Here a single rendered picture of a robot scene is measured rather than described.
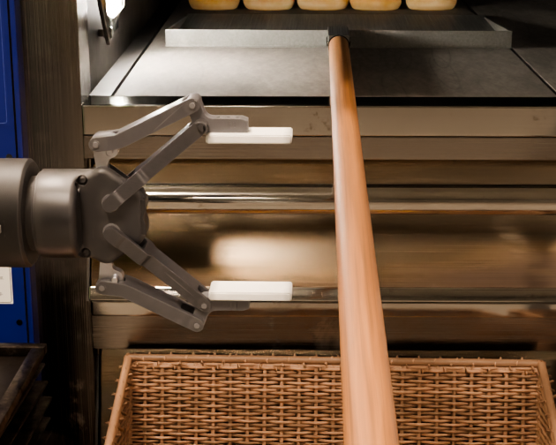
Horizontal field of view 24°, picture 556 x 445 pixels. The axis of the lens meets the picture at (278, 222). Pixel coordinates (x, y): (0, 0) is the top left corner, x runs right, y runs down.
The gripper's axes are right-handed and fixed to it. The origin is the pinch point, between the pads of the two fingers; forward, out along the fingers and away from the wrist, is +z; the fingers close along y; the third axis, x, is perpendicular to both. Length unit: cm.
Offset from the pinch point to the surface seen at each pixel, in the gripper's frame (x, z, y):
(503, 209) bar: -17.9, 21.4, 4.6
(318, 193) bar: -17.7, 3.3, 3.1
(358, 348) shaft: 30.2, 5.9, -0.5
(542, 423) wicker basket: -47, 32, 41
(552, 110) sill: -55, 33, 3
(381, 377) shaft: 34.1, 7.1, -0.3
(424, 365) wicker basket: -52, 17, 35
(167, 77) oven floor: -74, -18, 2
